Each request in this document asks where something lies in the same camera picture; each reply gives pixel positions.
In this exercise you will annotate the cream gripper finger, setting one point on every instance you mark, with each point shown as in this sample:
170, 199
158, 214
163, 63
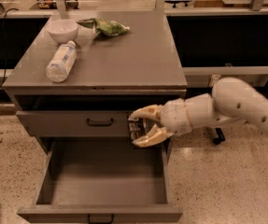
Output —
152, 112
155, 136

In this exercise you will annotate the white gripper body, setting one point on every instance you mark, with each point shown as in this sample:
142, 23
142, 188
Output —
176, 117

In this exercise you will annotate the black rxbar chocolate bar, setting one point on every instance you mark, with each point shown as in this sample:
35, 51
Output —
137, 128

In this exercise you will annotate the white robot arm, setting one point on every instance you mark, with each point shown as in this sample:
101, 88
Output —
230, 101

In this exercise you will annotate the grey drawer cabinet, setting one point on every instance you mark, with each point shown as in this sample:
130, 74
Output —
120, 73

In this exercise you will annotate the grey open lower drawer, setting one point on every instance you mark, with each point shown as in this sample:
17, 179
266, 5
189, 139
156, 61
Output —
103, 183

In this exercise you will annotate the grey upper drawer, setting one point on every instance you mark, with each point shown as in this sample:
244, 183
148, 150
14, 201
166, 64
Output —
76, 123

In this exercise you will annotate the black wheeled stand leg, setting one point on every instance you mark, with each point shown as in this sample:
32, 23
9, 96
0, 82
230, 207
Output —
220, 137

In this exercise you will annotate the green chip bag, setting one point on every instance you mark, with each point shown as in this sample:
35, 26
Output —
104, 26

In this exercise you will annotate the clear plastic water bottle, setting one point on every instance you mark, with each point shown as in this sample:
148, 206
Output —
62, 62

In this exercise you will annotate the white bowl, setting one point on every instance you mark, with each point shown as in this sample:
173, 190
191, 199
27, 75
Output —
62, 31

